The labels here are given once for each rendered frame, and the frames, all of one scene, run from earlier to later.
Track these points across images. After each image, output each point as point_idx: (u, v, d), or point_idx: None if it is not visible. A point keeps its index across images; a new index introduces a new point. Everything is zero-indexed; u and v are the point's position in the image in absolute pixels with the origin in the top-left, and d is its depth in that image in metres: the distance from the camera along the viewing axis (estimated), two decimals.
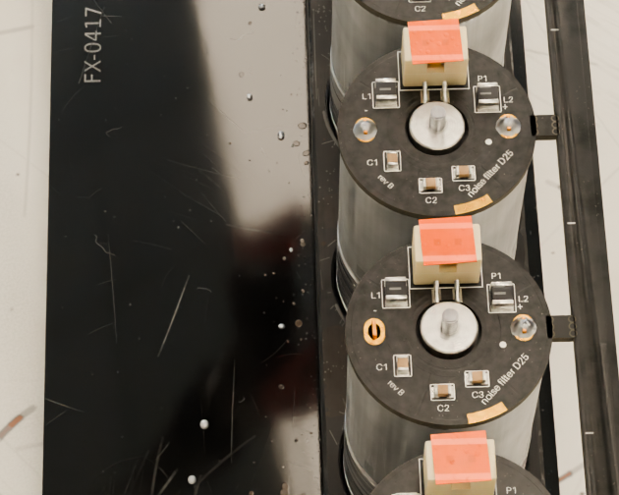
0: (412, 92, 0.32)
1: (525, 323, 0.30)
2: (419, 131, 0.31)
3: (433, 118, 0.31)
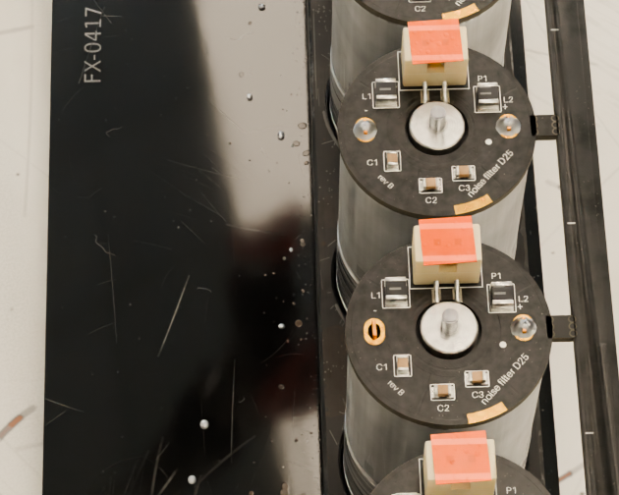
0: (412, 92, 0.32)
1: (525, 323, 0.30)
2: (419, 131, 0.31)
3: (433, 118, 0.31)
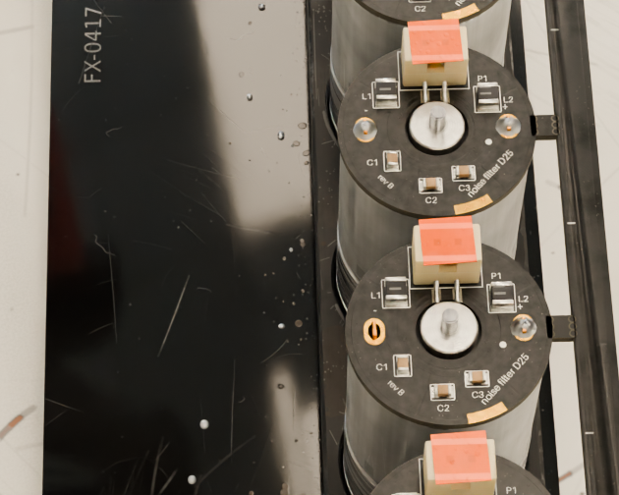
0: (412, 92, 0.32)
1: (525, 323, 0.30)
2: (419, 131, 0.31)
3: (433, 118, 0.31)
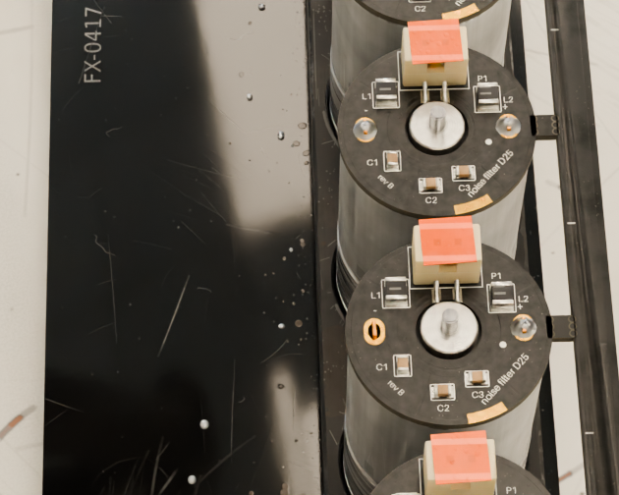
0: (412, 92, 0.32)
1: (525, 323, 0.30)
2: (419, 131, 0.31)
3: (433, 118, 0.31)
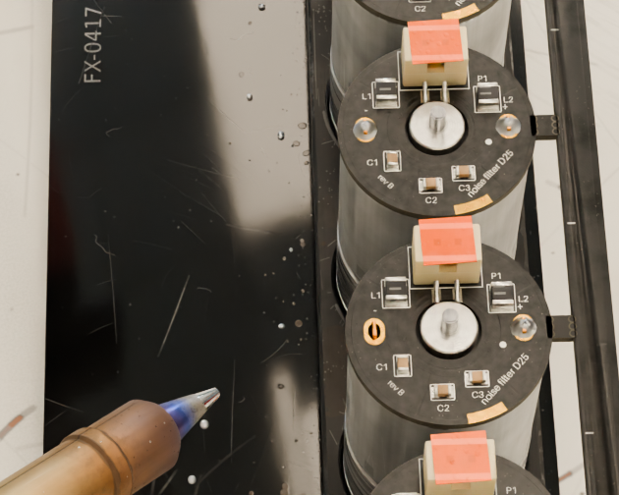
0: (412, 92, 0.32)
1: (525, 323, 0.30)
2: (419, 131, 0.31)
3: (433, 118, 0.31)
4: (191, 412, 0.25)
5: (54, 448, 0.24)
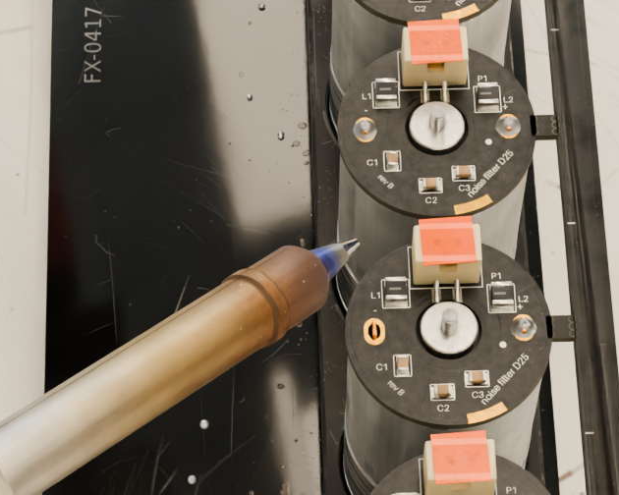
0: (412, 92, 0.32)
1: (525, 323, 0.30)
2: (419, 131, 0.31)
3: (433, 118, 0.31)
4: (336, 258, 0.28)
5: (217, 287, 0.27)
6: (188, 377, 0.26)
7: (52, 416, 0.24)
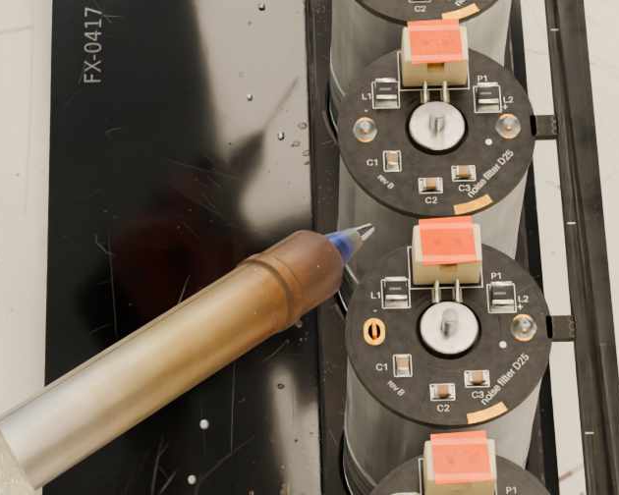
0: (412, 92, 0.32)
1: (525, 323, 0.30)
2: (419, 131, 0.31)
3: (433, 118, 0.31)
4: (350, 244, 0.27)
5: (231, 271, 0.26)
6: (201, 362, 0.25)
7: (66, 401, 0.24)
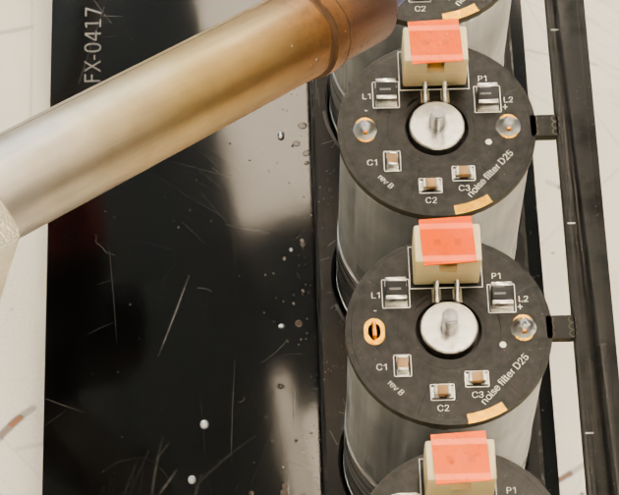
0: (412, 92, 0.32)
1: (525, 323, 0.30)
2: (419, 131, 0.31)
3: (433, 118, 0.31)
4: None
5: (262, 1, 0.22)
6: (227, 98, 0.21)
7: (59, 129, 0.20)
